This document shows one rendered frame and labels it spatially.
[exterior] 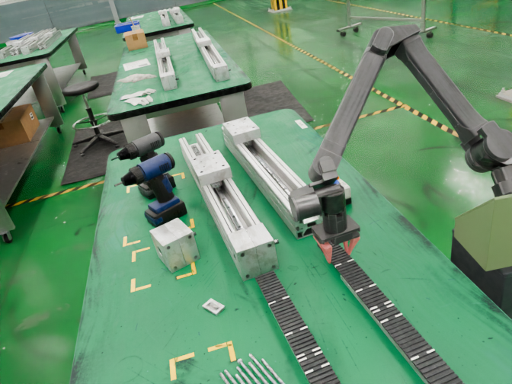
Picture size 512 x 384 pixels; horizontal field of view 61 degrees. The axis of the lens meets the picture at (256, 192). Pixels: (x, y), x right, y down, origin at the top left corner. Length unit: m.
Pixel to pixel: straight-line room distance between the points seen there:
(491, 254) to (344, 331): 0.38
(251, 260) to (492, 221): 0.56
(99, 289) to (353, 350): 0.70
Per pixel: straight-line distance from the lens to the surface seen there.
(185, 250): 1.21
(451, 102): 1.19
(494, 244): 1.10
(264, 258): 1.11
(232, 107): 2.88
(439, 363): 0.90
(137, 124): 2.87
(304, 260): 1.16
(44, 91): 5.39
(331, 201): 0.99
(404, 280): 1.10
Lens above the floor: 1.52
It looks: 30 degrees down
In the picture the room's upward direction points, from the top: 11 degrees counter-clockwise
